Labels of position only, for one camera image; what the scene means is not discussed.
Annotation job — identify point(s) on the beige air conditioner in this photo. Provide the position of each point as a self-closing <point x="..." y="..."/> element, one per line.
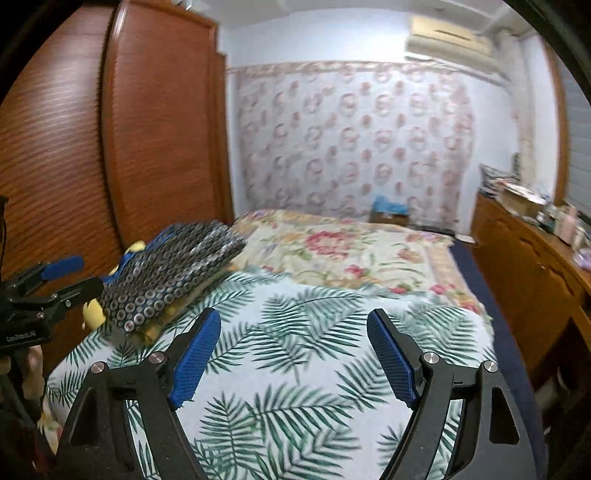
<point x="450" y="44"/>

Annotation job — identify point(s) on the pink bottle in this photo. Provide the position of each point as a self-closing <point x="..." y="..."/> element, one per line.
<point x="571" y="221"/>

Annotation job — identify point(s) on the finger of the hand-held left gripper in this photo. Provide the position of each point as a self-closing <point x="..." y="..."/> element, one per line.
<point x="60" y="267"/>
<point x="78" y="290"/>

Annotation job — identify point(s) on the person's left hand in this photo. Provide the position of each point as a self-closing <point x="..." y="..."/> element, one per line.
<point x="34" y="374"/>

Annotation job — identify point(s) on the brown cardboard box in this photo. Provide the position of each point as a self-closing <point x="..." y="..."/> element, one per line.
<point x="388" y="219"/>

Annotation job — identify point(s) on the yellow plush toy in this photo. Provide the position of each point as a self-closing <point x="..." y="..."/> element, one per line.
<point x="92" y="314"/>

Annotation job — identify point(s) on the navy bed sheet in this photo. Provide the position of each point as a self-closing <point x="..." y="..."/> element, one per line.
<point x="512" y="369"/>

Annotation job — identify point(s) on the small purple container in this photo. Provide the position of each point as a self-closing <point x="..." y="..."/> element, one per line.
<point x="584" y="259"/>

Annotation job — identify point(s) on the blue circle-print satin shirt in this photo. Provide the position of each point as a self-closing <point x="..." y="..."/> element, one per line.
<point x="171" y="272"/>

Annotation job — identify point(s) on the patterned fabric bag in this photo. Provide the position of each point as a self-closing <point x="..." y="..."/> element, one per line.
<point x="496" y="180"/>

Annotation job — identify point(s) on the gathered beige curtain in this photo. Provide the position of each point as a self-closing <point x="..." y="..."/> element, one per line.
<point x="524" y="129"/>

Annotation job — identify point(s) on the wooden sideboard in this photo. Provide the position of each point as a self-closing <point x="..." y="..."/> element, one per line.
<point x="517" y="258"/>

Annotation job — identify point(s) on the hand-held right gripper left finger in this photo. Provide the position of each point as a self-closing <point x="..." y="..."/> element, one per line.
<point x="194" y="360"/>

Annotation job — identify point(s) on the circle print curtain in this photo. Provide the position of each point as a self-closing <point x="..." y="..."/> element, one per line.
<point x="351" y="138"/>

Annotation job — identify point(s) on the open cardboard box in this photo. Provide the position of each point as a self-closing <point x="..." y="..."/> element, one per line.
<point x="519" y="198"/>

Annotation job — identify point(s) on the floral quilt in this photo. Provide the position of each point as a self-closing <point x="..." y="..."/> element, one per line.
<point x="346" y="249"/>

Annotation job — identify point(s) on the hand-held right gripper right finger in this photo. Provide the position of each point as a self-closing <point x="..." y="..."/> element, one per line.
<point x="392" y="355"/>

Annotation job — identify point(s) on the palm leaf print blanket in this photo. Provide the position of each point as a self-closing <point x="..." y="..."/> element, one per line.
<point x="286" y="332"/>

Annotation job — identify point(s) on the wooden louvered wardrobe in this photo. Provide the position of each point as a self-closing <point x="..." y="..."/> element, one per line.
<point x="152" y="138"/>

